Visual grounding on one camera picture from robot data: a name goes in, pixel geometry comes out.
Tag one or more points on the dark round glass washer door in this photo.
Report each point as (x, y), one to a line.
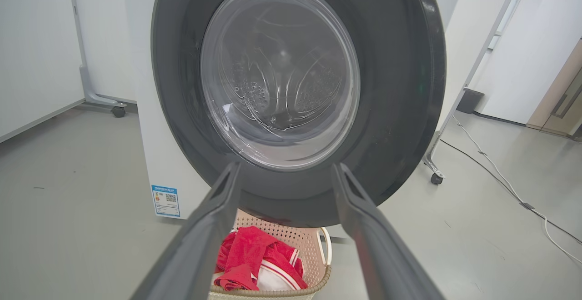
(395, 86)

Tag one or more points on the white partition with grey caster stand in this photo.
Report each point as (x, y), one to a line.
(36, 41)
(464, 54)

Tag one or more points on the red and white garment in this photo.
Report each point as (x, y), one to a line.
(245, 250)

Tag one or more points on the small black box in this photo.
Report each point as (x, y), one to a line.
(469, 101)

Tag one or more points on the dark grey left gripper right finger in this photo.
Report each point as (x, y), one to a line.
(382, 254)

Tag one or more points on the cream perforated basket brown rim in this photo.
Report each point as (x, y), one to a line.
(311, 254)

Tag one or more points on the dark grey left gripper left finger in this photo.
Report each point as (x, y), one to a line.
(200, 245)

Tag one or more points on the white front-load washing machine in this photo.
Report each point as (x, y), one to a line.
(154, 154)

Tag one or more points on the blue energy label sticker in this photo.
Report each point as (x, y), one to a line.
(166, 201)

